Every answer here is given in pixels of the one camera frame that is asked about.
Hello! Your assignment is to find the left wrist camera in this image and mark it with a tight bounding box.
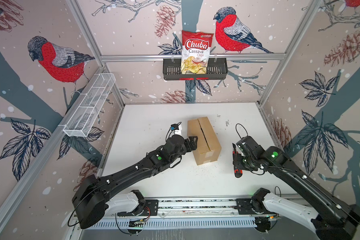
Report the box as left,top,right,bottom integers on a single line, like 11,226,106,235
169,122,182,136

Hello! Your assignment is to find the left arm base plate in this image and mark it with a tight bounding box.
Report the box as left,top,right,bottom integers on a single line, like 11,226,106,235
117,200,159,217

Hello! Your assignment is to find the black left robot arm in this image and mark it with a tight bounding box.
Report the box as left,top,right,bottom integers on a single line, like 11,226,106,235
72,135,198,229

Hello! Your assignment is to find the brown cardboard express box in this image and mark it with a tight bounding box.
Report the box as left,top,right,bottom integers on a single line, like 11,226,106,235
187,117,222,166

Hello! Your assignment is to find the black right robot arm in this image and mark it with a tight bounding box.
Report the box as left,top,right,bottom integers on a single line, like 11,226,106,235
233,136,360,240

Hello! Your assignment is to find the white wire mesh shelf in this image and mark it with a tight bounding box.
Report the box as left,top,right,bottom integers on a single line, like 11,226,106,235
63,73,116,138

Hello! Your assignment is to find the red black utility knife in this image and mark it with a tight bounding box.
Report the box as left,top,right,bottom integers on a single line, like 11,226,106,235
232,143,243,178

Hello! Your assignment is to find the black wire wall basket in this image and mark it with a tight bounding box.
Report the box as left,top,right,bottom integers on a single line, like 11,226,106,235
163,57,228,81

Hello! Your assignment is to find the aluminium frame crossbar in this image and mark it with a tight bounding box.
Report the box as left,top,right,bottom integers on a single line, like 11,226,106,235
100,53,287,63

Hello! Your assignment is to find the Chuba cassava chips bag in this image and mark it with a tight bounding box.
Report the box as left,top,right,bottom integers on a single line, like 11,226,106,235
181,31,214,74

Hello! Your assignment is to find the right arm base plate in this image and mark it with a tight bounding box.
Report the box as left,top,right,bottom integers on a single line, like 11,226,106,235
235,198,277,216

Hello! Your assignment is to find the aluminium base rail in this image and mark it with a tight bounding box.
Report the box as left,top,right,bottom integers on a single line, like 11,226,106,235
74,195,322,217

